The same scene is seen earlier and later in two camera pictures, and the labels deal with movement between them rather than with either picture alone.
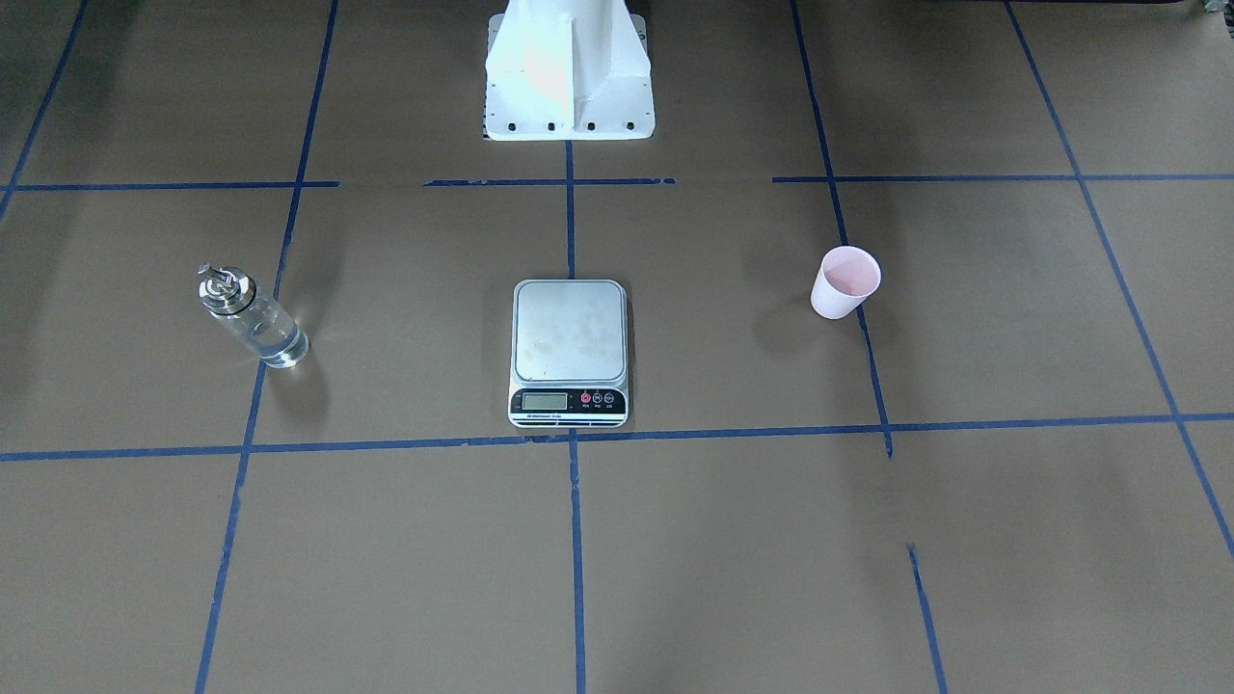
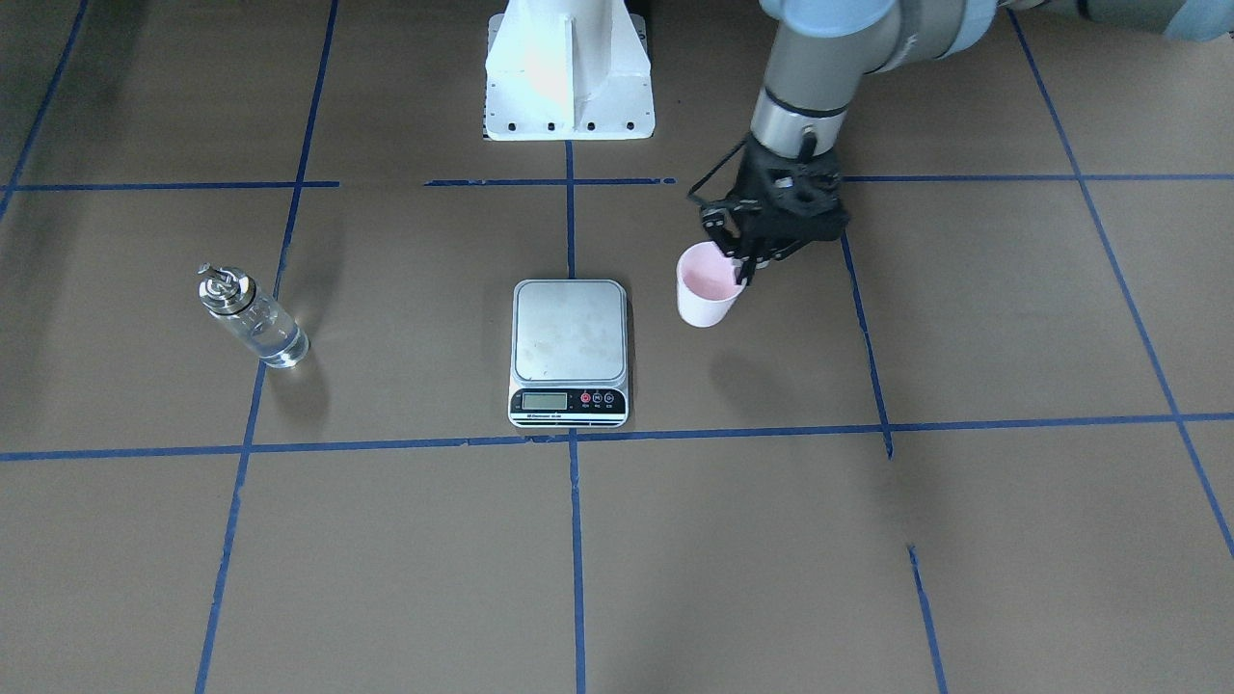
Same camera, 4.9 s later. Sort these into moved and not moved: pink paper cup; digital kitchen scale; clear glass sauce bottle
Moved: pink paper cup
Not moved: digital kitchen scale; clear glass sauce bottle
